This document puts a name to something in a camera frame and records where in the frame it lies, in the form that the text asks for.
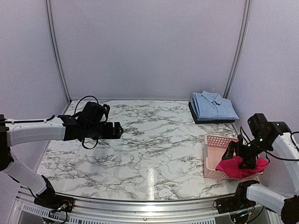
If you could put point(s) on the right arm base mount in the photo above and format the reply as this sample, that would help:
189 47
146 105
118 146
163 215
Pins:
231 204

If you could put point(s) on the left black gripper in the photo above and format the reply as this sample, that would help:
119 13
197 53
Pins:
109 134

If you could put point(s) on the pink plastic laundry basket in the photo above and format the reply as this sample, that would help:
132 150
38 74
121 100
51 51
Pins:
214 148

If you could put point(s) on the left aluminium frame post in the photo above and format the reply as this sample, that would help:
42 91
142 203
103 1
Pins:
54 44

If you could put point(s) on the aluminium table front rail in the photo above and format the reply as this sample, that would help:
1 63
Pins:
102 211

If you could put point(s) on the magenta red garment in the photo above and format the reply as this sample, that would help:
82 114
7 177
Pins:
231 169

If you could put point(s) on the aluminium frame post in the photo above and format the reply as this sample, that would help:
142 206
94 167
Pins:
240 45
54 44

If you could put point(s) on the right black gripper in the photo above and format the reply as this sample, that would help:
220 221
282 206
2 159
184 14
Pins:
231 149

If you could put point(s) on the black tray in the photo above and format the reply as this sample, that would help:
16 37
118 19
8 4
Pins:
209 121

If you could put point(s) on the right aluminium frame post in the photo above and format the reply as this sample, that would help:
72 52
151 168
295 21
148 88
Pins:
240 45

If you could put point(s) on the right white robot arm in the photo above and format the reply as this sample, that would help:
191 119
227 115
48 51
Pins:
281 193

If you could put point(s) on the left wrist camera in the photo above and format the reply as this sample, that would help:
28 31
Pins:
94 113

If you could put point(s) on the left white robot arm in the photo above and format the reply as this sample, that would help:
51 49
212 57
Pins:
63 127

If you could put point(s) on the light blue shirt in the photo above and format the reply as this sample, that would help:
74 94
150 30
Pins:
212 106

